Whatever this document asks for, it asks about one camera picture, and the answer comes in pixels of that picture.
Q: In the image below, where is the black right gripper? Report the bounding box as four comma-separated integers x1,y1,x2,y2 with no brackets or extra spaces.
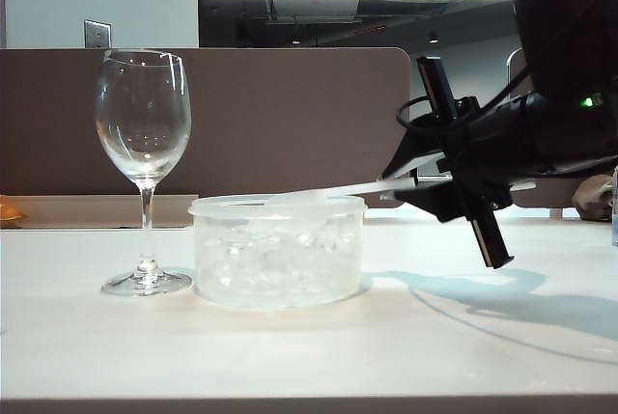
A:
379,55,517,270

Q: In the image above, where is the translucent white plastic ice shovel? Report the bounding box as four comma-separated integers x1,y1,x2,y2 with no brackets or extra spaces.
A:
267,178,417,208

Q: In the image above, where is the pile of ice cubes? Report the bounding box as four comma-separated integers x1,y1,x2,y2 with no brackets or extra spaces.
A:
199,226,357,298

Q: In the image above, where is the clear wine glass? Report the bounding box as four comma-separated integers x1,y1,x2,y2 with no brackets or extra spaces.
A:
95,48,193,298

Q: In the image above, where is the wide brown desk partition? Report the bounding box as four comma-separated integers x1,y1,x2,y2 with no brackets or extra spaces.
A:
0,46,412,210

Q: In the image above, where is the clear round plastic container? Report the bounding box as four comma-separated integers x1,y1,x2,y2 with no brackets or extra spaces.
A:
187,193,368,310

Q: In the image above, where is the brown lumpy object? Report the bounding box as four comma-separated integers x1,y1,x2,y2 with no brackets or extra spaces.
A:
571,174,615,222

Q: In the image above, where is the beige wooden desk panel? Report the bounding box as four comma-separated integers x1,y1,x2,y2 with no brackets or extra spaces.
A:
0,194,200,230

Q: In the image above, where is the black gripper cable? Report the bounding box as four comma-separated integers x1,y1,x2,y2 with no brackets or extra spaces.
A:
395,94,453,138

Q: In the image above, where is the grey wall switch plate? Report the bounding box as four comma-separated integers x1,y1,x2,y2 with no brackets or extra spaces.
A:
83,19,113,50

